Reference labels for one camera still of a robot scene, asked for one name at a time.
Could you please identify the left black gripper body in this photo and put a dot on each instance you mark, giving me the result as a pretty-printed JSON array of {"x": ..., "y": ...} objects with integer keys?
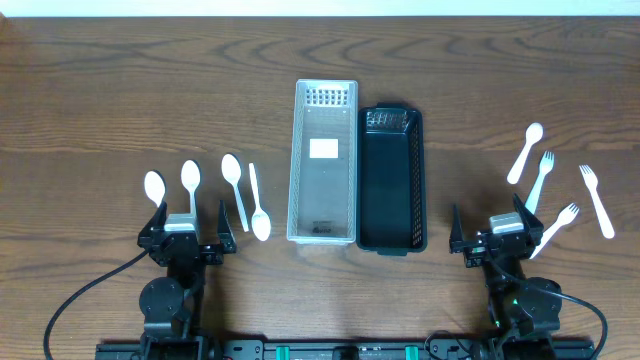
[{"x": 185, "y": 248}]

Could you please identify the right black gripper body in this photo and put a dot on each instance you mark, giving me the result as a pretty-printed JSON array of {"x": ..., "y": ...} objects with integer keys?
[{"x": 498, "y": 247}]

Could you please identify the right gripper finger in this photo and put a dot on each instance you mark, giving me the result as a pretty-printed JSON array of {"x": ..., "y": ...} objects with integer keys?
[
  {"x": 456, "y": 235},
  {"x": 530, "y": 222}
]

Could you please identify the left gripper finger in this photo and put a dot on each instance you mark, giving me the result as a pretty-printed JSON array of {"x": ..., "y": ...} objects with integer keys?
[
  {"x": 154, "y": 227},
  {"x": 224, "y": 231}
]

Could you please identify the white plastic fork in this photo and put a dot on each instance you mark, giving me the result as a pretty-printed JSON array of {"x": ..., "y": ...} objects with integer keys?
[
  {"x": 591, "y": 183},
  {"x": 565, "y": 217},
  {"x": 546, "y": 165}
]

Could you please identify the white plastic spoon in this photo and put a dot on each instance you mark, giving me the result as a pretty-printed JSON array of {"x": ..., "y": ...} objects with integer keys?
[
  {"x": 154, "y": 186},
  {"x": 231, "y": 172},
  {"x": 533, "y": 134},
  {"x": 191, "y": 178},
  {"x": 260, "y": 220}
]

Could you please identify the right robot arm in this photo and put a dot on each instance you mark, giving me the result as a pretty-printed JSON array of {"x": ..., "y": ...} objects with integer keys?
[{"x": 524, "y": 310}]

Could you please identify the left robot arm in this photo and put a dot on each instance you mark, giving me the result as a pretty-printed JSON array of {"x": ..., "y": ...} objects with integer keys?
[{"x": 171, "y": 304}]

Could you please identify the black plastic mesh basket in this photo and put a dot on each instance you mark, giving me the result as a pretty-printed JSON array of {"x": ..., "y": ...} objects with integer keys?
[{"x": 392, "y": 182}]

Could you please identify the clear plastic mesh basket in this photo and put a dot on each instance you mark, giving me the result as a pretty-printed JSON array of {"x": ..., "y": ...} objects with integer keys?
[{"x": 322, "y": 202}]

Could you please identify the white label sticker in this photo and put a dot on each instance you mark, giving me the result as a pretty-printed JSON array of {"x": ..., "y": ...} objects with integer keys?
[{"x": 324, "y": 148}]

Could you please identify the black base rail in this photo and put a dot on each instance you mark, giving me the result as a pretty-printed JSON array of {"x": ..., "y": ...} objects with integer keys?
[{"x": 433, "y": 348}]

